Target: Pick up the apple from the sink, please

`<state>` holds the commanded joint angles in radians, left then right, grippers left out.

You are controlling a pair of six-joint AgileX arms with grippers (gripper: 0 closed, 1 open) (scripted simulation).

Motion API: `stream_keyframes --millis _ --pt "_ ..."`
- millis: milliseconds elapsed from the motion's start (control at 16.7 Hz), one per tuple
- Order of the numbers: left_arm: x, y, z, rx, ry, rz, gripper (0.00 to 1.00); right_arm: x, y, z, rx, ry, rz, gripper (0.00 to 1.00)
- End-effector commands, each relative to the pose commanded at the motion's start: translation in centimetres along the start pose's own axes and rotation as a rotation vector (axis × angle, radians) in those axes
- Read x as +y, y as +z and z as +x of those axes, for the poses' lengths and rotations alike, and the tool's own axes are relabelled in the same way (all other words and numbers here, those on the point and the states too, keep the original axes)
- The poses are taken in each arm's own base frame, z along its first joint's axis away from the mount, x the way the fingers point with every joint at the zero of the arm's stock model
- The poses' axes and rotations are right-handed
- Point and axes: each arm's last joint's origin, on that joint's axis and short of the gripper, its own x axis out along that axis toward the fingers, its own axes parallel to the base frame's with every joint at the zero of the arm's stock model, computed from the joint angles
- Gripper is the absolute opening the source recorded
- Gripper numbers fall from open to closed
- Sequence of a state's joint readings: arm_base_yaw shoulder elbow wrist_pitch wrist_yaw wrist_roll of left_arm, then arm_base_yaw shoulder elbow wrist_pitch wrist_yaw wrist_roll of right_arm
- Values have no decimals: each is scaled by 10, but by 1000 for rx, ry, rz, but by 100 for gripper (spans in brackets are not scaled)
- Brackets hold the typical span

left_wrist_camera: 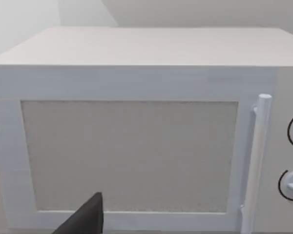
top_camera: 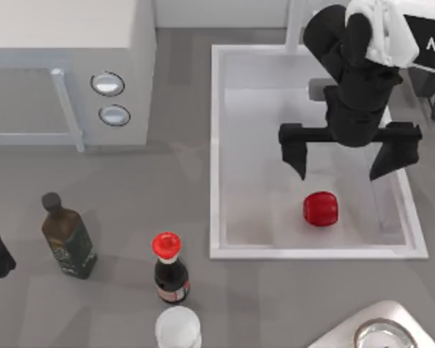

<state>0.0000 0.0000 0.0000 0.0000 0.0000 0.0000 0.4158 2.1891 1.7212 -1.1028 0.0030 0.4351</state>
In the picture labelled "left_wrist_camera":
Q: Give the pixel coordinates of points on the pale microwave door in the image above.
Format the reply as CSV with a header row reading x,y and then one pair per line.
x,y
127,156

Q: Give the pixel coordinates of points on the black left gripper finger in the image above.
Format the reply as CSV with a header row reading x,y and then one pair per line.
x,y
89,217

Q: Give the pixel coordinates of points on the pale microwave oven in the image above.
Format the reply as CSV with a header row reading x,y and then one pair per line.
x,y
146,46

